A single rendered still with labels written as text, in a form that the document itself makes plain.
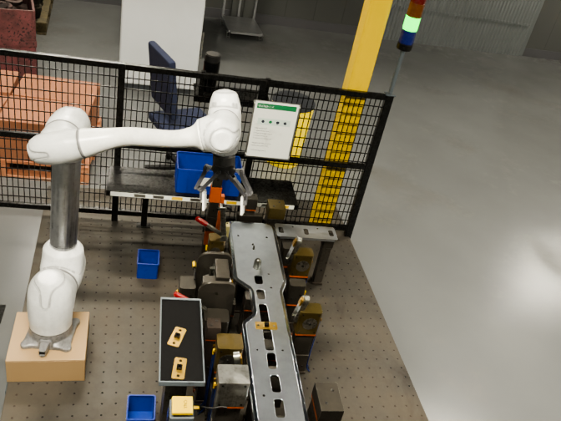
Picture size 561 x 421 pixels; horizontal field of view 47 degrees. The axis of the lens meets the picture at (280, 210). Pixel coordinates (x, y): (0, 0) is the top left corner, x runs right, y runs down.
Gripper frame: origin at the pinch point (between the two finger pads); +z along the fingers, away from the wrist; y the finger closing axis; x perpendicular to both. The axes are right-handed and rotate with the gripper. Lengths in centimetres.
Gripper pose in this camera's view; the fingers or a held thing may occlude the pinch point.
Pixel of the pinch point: (223, 208)
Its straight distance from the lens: 222.1
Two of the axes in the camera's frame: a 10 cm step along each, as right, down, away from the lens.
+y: 9.8, 1.2, -1.5
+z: -0.5, 9.1, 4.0
